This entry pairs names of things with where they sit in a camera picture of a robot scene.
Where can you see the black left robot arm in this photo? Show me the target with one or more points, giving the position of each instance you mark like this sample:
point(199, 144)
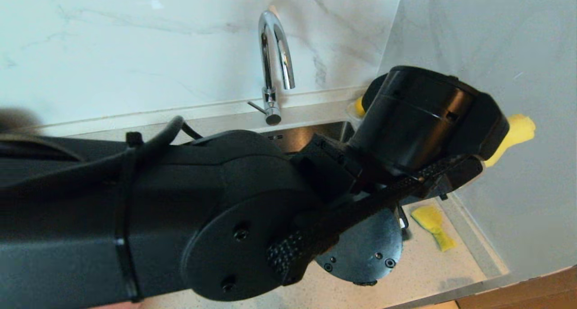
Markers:
point(203, 200)

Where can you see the yellow pear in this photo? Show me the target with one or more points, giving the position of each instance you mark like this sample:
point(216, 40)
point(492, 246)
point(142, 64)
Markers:
point(359, 107)

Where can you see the chrome gooseneck faucet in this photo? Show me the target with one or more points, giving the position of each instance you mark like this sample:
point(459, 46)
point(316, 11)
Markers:
point(270, 43)

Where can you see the yellow green sponge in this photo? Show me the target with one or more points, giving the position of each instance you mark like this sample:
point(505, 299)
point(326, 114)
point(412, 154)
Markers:
point(430, 221)

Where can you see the stainless steel sink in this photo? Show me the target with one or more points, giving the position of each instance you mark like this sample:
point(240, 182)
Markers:
point(293, 135)

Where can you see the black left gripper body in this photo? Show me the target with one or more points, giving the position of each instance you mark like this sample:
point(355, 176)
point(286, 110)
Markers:
point(455, 178)

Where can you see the yellow-capped detergent bottle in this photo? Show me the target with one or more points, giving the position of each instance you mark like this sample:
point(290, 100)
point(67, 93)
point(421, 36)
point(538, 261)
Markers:
point(514, 131)

